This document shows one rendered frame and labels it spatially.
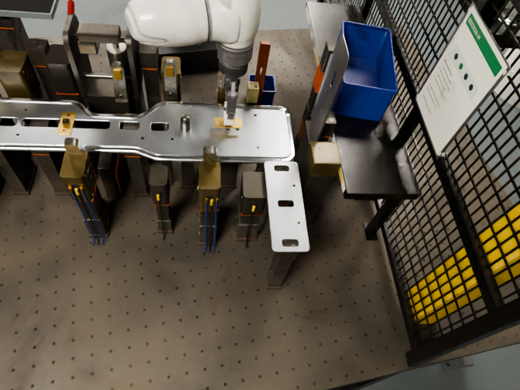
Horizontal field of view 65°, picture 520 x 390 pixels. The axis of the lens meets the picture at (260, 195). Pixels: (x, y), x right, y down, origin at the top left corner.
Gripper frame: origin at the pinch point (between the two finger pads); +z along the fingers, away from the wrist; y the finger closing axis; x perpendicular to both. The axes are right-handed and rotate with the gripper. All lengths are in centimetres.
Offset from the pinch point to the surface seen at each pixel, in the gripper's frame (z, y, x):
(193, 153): 6.6, 9.9, -10.4
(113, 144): 6.5, 7.3, -32.9
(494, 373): 107, 60, 131
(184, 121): 2.5, 1.3, -13.0
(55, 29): 106, -175, -111
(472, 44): -33, 7, 54
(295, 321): 37, 51, 21
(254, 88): 0.2, -11.0, 7.9
